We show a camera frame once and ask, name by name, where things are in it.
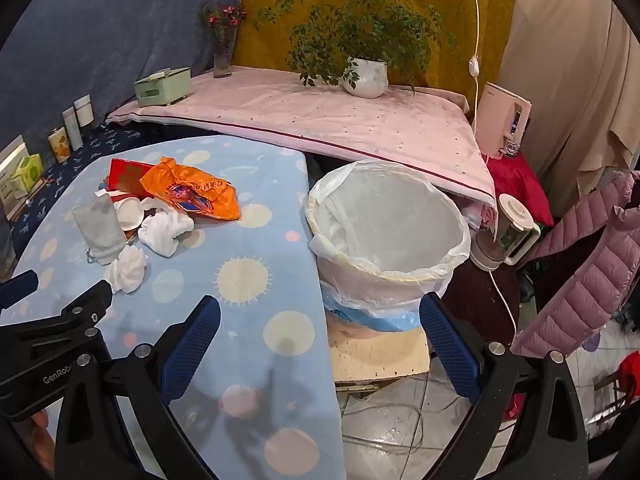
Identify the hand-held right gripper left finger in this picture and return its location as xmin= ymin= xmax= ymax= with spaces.
xmin=54 ymin=295 xmax=223 ymax=480

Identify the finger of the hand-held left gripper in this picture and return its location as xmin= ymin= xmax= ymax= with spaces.
xmin=29 ymin=279 xmax=115 ymax=335
xmin=0 ymin=269 xmax=41 ymax=307

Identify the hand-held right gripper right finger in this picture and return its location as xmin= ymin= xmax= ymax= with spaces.
xmin=419 ymin=294 xmax=588 ymax=480

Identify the small white tissue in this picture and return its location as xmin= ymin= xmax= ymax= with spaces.
xmin=103 ymin=246 xmax=149 ymax=295

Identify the grey cloth pouch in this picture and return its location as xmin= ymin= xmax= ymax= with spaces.
xmin=72 ymin=194 xmax=128 ymax=266

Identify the red and white paper cup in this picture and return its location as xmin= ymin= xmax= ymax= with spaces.
xmin=113 ymin=196 xmax=147 ymax=234

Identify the large white tissue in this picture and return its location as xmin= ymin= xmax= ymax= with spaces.
xmin=137 ymin=199 xmax=196 ymax=258

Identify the trash bin with white liner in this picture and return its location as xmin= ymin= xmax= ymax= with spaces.
xmin=302 ymin=159 xmax=472 ymax=333

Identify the red packet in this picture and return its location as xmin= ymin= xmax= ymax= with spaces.
xmin=107 ymin=158 xmax=157 ymax=197

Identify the orange plastic bag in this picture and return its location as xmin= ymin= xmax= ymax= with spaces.
xmin=140 ymin=156 xmax=242 ymax=222

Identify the person's left hand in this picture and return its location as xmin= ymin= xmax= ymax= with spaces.
xmin=29 ymin=407 xmax=56 ymax=462

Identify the light blue spotted cloth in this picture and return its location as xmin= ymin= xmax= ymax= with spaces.
xmin=0 ymin=135 xmax=348 ymax=480

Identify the wooden stool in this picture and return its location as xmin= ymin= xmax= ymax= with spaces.
xmin=327 ymin=320 xmax=433 ymax=392

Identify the white cardboard box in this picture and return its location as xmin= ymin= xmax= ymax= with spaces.
xmin=0 ymin=135 xmax=31 ymax=216

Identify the green tissue pack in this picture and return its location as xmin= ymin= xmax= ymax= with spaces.
xmin=11 ymin=154 xmax=45 ymax=193

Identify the white electric kettle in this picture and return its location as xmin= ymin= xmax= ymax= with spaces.
xmin=469 ymin=193 xmax=542 ymax=272

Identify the navy patterned cloth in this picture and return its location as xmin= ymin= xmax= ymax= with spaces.
xmin=0 ymin=122 xmax=151 ymax=261

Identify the yellow printed can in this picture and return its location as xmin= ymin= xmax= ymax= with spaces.
xmin=47 ymin=127 xmax=71 ymax=163

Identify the pink down jacket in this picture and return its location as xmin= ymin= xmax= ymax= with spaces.
xmin=510 ymin=170 xmax=640 ymax=361

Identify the tall white bottle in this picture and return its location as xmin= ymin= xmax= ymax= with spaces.
xmin=62 ymin=107 xmax=83 ymax=151

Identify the red cloth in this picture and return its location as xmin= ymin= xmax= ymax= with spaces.
xmin=485 ymin=152 xmax=555 ymax=228

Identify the white round jar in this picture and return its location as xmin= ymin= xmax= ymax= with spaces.
xmin=74 ymin=95 xmax=95 ymax=131

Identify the white water dispenser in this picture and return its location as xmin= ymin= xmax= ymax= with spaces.
xmin=472 ymin=81 xmax=534 ymax=161

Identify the green tissue box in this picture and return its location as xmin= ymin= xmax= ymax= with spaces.
xmin=134 ymin=67 xmax=193 ymax=107

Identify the pink table cloth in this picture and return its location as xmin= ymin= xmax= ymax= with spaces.
xmin=105 ymin=65 xmax=498 ymax=206

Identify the blue-grey backdrop cloth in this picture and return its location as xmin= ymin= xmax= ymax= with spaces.
xmin=0 ymin=0 xmax=243 ymax=161

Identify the potted green plant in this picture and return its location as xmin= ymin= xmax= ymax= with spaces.
xmin=255 ymin=0 xmax=461 ymax=100

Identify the beige curtain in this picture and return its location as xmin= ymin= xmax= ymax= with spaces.
xmin=500 ymin=0 xmax=640 ymax=216

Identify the glass vase with red flowers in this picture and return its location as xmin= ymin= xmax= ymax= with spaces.
xmin=198 ymin=4 xmax=248 ymax=79

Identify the yellow backdrop cloth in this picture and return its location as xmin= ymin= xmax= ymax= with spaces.
xmin=240 ymin=0 xmax=518 ymax=111

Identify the white blender cable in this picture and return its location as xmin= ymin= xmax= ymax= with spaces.
xmin=487 ymin=267 xmax=521 ymax=347

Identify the thin cable on floor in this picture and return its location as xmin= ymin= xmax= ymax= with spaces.
xmin=342 ymin=390 xmax=426 ymax=456

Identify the white cable with switch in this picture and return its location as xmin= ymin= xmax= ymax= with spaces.
xmin=467 ymin=0 xmax=484 ymax=79

